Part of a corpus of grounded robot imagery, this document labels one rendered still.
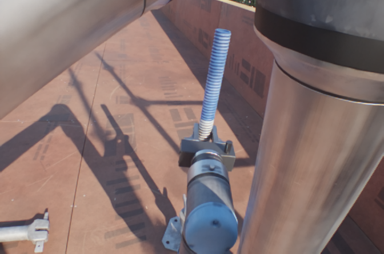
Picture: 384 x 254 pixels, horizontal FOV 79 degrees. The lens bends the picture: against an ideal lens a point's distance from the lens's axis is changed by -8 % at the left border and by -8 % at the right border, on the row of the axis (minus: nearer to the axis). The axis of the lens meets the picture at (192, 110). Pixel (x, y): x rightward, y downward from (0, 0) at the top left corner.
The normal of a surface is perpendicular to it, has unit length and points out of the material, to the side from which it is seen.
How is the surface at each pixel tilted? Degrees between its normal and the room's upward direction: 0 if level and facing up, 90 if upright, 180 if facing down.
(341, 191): 97
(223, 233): 85
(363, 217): 90
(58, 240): 0
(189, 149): 0
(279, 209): 102
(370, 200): 90
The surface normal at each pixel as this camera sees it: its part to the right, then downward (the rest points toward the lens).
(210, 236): 0.00, 0.39
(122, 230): 0.13, -0.87
